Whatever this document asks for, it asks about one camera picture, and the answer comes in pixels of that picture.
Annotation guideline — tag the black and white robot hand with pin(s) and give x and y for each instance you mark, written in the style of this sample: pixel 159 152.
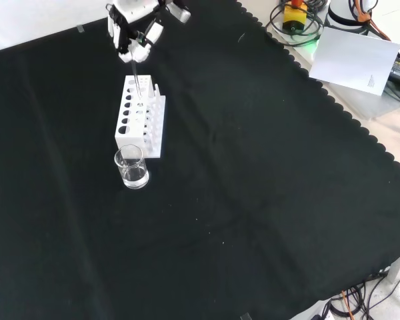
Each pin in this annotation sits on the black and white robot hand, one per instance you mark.
pixel 133 10

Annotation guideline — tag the clear glass rod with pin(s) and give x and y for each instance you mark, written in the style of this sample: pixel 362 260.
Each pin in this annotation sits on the clear glass rod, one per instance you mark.
pixel 136 81

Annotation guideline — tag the white test tube rack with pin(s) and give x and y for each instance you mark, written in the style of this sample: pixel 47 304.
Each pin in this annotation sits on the white test tube rack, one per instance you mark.
pixel 120 135

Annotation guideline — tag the clear cloth clip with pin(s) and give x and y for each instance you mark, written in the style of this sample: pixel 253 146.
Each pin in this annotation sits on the clear cloth clip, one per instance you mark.
pixel 81 29
pixel 245 317

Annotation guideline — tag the yellow stop button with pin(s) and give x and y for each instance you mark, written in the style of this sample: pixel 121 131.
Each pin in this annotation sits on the yellow stop button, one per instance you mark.
pixel 295 16

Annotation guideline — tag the clear glass beaker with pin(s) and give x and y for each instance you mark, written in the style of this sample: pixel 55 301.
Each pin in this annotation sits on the clear glass beaker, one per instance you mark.
pixel 133 176

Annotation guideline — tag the black table cloth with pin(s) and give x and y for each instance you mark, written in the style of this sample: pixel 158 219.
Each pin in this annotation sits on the black table cloth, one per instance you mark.
pixel 220 166

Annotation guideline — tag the pale board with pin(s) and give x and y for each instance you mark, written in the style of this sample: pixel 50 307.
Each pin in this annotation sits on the pale board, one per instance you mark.
pixel 353 60

